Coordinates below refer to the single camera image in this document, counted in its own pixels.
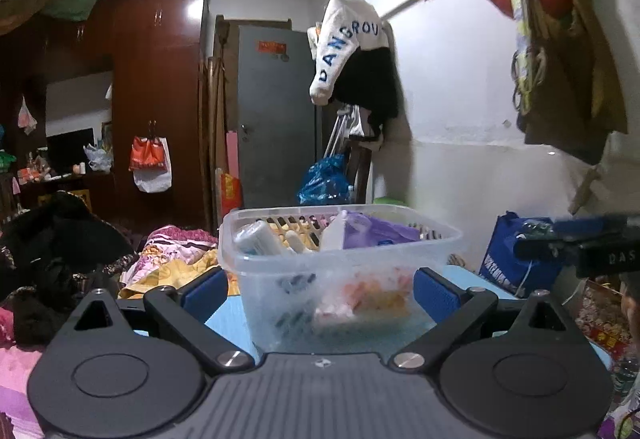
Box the blue tote bag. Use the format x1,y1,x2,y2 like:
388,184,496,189
479,211,563,300

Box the blue plastic bag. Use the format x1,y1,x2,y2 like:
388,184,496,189
298,154,351,206

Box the white bandage roll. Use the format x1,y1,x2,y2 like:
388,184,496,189
284,230,315,254

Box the white orange medicine box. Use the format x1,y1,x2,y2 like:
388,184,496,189
312,269,416,327

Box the folding drying rack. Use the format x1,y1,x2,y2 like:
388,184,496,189
322,104,361,160

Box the red patterned carton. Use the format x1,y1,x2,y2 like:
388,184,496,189
575,278,632,362

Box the clear plastic bag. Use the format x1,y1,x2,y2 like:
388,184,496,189
320,210,349,251

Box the white lettered hoodie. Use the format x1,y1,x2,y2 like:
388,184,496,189
307,0,391,107

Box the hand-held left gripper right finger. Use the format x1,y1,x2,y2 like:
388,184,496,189
387,267,583,374

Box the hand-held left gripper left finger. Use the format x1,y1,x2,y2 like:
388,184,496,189
60,267,256,376

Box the white tube bottle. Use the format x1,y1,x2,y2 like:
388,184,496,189
234,220,286,256

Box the dark red wooden wardrobe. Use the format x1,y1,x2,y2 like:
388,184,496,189
0,0,211,230

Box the brown hanging bag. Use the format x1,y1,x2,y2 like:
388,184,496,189
520,0,628,164

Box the pink white plastic bag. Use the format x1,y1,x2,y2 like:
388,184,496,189
17,95,38,130

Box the pink board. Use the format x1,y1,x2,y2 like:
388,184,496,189
226,131,241,174

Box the wooden planks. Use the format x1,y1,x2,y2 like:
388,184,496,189
200,16,241,230

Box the red yellow bag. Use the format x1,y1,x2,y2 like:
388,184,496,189
215,168,243,214

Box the pink floral blanket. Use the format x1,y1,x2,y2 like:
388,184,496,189
0,309,51,439

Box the white plastic basket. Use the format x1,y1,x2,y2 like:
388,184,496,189
218,205,463,355

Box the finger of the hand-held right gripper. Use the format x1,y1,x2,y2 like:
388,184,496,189
515,225,578,262
552,215,631,241

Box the black clothing pile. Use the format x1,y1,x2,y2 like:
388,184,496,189
0,190,136,345

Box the black monitor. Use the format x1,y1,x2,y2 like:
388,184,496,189
46,128,96,174

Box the black hanging garment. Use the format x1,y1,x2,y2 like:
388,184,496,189
332,46,401,142

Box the purple tissue pack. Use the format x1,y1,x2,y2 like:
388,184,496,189
344,211,422,251

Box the yellow patterned blanket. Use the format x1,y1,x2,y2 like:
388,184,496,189
120,225,241,300

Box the grey door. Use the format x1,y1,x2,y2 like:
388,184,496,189
235,24,321,210

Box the orange white shopping bag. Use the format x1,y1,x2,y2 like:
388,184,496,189
129,121,172,194

